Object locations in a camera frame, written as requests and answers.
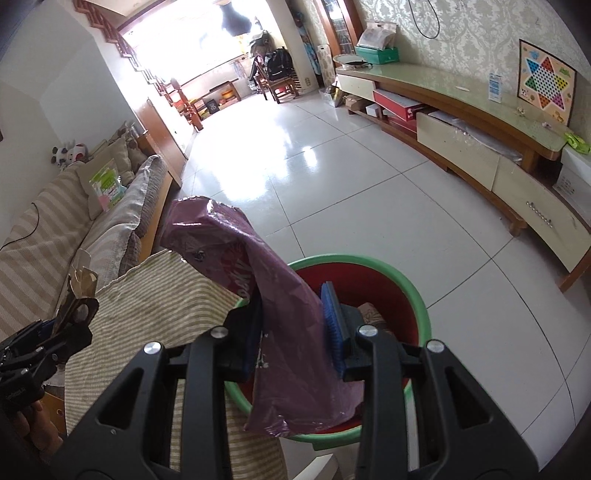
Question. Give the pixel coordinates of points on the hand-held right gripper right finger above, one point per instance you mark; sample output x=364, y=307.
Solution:
x=332, y=323

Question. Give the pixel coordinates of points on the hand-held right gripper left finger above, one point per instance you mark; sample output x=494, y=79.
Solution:
x=251, y=337

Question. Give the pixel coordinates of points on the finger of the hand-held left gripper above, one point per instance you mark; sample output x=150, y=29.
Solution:
x=69, y=344
x=85, y=311

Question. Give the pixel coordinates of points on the purple snack bag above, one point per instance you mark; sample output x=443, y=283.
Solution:
x=286, y=300

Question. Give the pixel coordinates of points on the red bin with green rim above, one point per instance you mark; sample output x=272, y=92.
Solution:
x=369, y=277

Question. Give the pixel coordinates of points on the person's left hand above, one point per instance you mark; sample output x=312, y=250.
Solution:
x=39, y=427

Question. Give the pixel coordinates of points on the crumpled printed wrapper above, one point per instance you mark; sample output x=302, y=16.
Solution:
x=369, y=314

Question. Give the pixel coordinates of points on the striped beige sofa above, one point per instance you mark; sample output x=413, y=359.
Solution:
x=46, y=240

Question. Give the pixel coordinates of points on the green pink plastic packet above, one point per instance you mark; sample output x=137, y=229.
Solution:
x=108, y=184

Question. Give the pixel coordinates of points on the black white plush cow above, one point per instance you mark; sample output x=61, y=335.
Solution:
x=69, y=154

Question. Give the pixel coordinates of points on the beige cushion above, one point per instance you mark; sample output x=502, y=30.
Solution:
x=117, y=154

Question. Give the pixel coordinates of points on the brown plush bear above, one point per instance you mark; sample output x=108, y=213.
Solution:
x=135, y=150

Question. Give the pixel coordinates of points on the flat red box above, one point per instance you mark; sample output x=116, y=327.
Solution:
x=399, y=106

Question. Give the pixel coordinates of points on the wooden chair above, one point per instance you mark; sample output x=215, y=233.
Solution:
x=279, y=90

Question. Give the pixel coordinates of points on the wooden stair railing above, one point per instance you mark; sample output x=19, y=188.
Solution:
x=138, y=69

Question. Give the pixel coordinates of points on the long wooden television cabinet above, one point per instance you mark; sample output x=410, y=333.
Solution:
x=461, y=110

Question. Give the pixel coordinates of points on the round metal basin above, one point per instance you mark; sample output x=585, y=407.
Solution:
x=352, y=61

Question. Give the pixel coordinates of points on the black backpack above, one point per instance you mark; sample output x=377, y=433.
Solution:
x=279, y=64

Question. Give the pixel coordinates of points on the green cardboard box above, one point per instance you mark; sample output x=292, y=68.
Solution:
x=376, y=56

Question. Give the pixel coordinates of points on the white cardboard box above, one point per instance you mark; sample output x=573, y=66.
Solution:
x=575, y=175

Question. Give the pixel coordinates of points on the blue white card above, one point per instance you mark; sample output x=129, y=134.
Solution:
x=495, y=87

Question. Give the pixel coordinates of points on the white plastic bag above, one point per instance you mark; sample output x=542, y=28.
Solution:
x=376, y=34

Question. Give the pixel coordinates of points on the small green packet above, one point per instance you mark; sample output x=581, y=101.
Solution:
x=578, y=142

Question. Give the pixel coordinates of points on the dark hanging garment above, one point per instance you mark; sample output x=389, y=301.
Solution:
x=235, y=16

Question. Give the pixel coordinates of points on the star checkers board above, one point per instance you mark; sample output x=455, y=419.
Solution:
x=547, y=81

